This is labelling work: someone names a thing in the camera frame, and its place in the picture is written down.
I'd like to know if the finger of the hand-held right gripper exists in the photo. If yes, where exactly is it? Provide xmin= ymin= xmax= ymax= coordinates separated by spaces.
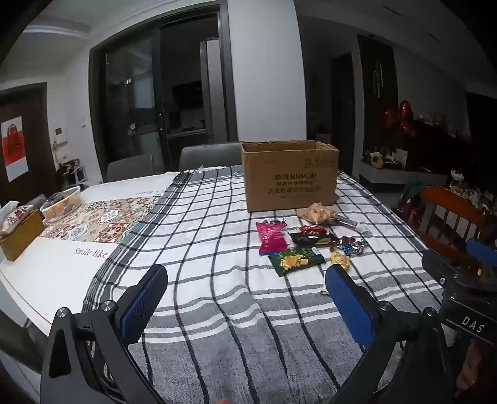
xmin=465 ymin=238 xmax=497 ymax=269
xmin=422 ymin=250 xmax=486 ymax=290

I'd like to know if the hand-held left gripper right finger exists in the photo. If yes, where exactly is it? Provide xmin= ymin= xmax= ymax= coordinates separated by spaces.
xmin=325 ymin=263 xmax=456 ymax=404

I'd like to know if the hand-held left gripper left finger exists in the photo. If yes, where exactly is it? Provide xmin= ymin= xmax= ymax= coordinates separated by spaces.
xmin=40 ymin=263 xmax=168 ymax=404

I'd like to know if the yellow candy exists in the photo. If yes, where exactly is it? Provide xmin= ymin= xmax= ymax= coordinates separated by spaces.
xmin=329 ymin=251 xmax=352 ymax=271

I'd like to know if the blue gold candy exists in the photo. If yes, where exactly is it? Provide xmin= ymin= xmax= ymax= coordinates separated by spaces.
xmin=344 ymin=238 xmax=369 ymax=256

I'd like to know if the green cracker packet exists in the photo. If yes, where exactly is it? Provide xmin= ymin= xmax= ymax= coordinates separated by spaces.
xmin=269 ymin=249 xmax=326 ymax=277

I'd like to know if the dark brown snack packet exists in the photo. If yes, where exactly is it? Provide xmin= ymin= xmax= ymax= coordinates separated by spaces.
xmin=288 ymin=231 xmax=338 ymax=249

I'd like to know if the long sausage stick packet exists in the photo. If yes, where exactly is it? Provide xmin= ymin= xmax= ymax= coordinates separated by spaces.
xmin=328 ymin=215 xmax=371 ymax=236

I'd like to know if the tan snack packet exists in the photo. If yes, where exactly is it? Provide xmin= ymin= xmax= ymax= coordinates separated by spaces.
xmin=296 ymin=202 xmax=338 ymax=226

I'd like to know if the pink snack packet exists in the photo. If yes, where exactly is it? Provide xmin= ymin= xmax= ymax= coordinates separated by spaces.
xmin=255 ymin=219 xmax=291 ymax=256

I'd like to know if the brown cardboard box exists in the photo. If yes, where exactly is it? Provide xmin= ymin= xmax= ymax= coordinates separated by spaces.
xmin=241 ymin=140 xmax=339 ymax=213

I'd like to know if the person's right hand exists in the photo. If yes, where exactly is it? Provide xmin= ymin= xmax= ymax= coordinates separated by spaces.
xmin=456 ymin=340 xmax=490 ymax=389

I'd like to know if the red-brown wooden chair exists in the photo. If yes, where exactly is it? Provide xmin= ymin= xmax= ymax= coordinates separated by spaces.
xmin=417 ymin=185 xmax=492 ymax=273

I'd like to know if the green cloth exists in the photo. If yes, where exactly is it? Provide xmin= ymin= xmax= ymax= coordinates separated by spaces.
xmin=402 ymin=175 xmax=426 ymax=203

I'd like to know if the patterned tile-print table mat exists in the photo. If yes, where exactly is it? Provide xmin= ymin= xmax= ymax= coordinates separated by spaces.
xmin=39 ymin=195 xmax=166 ymax=245

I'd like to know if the white printed table cover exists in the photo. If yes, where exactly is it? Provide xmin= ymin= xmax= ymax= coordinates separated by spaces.
xmin=0 ymin=173 xmax=179 ymax=327

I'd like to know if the black white plaid tablecloth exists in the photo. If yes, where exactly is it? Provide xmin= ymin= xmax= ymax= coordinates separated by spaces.
xmin=81 ymin=165 xmax=459 ymax=404

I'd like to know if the white low sideboard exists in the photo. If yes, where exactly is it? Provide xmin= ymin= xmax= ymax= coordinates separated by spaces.
xmin=359 ymin=159 xmax=449 ymax=186

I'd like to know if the dark tall cabinet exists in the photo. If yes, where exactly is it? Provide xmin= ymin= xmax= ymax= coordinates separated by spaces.
xmin=412 ymin=117 xmax=472 ymax=175

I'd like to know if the white basket with fruit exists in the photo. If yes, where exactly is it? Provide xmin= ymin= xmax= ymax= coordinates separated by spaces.
xmin=39 ymin=186 xmax=83 ymax=223

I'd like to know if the grey upholstered chair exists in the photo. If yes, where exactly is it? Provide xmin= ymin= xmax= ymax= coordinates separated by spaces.
xmin=106 ymin=154 xmax=154 ymax=183
xmin=179 ymin=142 xmax=243 ymax=172

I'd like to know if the brown tissue box floral cover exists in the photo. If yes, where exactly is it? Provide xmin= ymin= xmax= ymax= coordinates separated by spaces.
xmin=0 ymin=201 xmax=46 ymax=262

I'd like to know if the white small storage rack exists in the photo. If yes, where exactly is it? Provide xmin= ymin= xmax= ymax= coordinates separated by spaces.
xmin=58 ymin=158 xmax=88 ymax=187

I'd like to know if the dark hallway door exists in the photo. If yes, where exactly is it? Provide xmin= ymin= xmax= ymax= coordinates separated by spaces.
xmin=332 ymin=50 xmax=356 ymax=177

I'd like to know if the dark framed glass sliding door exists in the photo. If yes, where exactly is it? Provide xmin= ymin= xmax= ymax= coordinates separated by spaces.
xmin=89 ymin=17 xmax=238 ymax=183

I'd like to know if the dark wooden door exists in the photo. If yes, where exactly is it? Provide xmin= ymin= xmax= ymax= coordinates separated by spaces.
xmin=0 ymin=82 xmax=59 ymax=197

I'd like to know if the silver refrigerator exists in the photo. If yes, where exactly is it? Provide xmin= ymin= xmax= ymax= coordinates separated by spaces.
xmin=200 ymin=38 xmax=222 ymax=142

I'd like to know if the brown wardrobe with handles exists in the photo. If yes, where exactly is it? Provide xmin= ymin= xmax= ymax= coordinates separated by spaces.
xmin=357 ymin=35 xmax=397 ymax=156

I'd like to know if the red white wall poster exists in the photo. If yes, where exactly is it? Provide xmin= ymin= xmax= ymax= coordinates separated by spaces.
xmin=1 ymin=115 xmax=30 ymax=182

